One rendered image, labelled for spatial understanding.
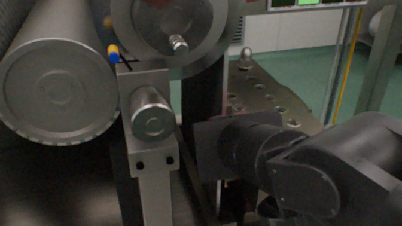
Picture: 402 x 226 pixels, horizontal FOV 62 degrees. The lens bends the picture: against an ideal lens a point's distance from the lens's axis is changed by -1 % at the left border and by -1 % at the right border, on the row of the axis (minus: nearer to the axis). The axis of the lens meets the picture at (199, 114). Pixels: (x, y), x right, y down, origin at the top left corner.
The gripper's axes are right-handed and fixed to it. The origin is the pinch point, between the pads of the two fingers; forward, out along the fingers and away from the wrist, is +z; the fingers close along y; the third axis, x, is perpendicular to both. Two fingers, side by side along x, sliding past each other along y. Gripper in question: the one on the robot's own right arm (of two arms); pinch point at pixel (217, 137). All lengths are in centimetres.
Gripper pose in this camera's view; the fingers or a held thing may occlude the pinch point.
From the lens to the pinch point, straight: 46.0
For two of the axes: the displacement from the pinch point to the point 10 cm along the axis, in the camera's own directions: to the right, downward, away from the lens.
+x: -1.2, -9.9, -0.8
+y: 9.6, -1.4, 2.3
